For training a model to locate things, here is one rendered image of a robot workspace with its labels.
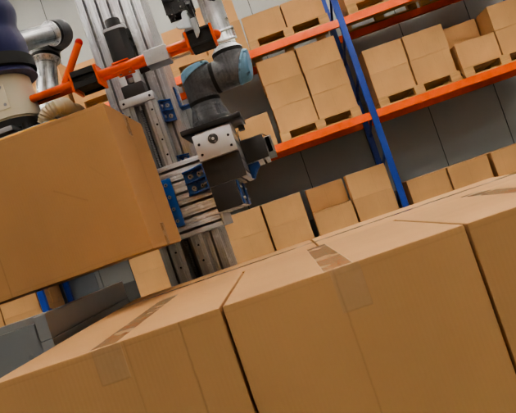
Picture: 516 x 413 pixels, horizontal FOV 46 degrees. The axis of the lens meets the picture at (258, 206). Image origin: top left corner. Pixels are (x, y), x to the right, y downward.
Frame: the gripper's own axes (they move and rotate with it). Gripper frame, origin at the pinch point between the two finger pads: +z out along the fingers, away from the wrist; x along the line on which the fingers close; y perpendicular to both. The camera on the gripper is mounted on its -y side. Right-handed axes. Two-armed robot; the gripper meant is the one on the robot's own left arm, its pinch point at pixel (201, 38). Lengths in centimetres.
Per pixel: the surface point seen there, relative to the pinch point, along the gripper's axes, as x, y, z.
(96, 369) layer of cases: 80, 29, 70
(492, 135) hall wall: -834, -361, 39
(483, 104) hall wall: -834, -364, -13
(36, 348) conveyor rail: 36, 58, 67
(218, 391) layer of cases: 80, 12, 79
